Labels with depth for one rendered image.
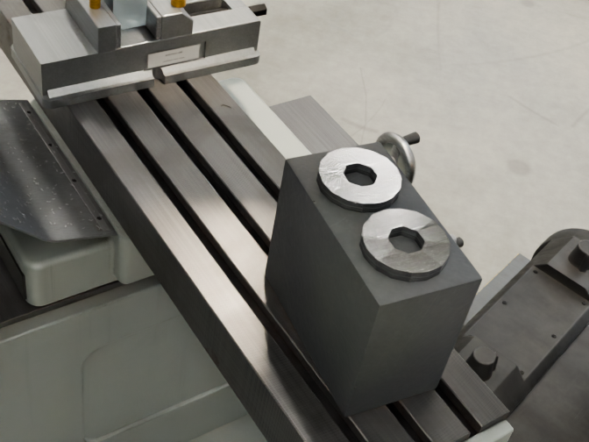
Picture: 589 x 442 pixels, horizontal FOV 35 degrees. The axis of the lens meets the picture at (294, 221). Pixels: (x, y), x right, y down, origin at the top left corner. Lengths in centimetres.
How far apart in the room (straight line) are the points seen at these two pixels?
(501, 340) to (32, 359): 75
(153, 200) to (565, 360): 78
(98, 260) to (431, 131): 180
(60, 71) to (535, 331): 87
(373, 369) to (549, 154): 212
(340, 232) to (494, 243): 173
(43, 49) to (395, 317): 67
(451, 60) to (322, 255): 239
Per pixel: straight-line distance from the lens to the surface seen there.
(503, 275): 198
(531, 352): 159
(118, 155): 127
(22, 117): 145
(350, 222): 95
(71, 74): 135
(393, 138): 179
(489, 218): 271
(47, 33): 138
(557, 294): 171
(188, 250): 115
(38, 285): 131
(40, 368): 143
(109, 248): 132
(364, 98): 302
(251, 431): 185
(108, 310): 140
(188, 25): 138
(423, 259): 91
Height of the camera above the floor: 174
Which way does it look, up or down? 43 degrees down
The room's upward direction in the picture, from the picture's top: 11 degrees clockwise
